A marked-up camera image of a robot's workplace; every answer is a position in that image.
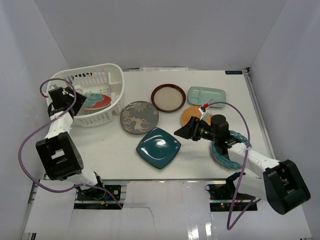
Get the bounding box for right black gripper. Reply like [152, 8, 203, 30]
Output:
[174, 116, 219, 143]

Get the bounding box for red and teal floral plate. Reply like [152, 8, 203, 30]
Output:
[82, 93, 112, 110]

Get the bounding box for grey reindeer plate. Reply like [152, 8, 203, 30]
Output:
[120, 101, 160, 135]

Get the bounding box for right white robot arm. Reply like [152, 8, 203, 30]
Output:
[174, 114, 311, 215]

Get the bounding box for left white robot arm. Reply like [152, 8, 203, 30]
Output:
[35, 87, 106, 200]

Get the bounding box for white plastic dish bin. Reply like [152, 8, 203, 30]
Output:
[46, 63, 125, 128]

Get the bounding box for orange woven round plate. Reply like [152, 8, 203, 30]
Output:
[180, 105, 203, 126]

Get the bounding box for dark teal square plate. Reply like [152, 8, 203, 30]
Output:
[136, 127, 181, 170]

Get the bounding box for light green rectangular plate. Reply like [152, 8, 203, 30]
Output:
[187, 86, 227, 106]

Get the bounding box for dark red rimmed round plate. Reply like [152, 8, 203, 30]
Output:
[150, 83, 186, 113]

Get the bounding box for teal scalloped round plate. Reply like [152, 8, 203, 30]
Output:
[210, 130, 248, 170]

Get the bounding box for blue label sticker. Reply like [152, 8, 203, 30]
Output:
[225, 70, 243, 75]

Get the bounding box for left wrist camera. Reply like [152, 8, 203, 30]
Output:
[42, 84, 59, 98]

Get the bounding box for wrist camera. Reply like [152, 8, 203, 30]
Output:
[42, 84, 59, 98]
[198, 103, 212, 125]

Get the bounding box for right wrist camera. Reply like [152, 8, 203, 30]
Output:
[198, 103, 212, 125]

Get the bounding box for aluminium frame rail right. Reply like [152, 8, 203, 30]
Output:
[244, 67, 285, 180]

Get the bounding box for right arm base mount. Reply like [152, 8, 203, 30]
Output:
[205, 172, 256, 212]

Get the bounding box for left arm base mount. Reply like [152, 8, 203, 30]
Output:
[73, 184, 124, 210]

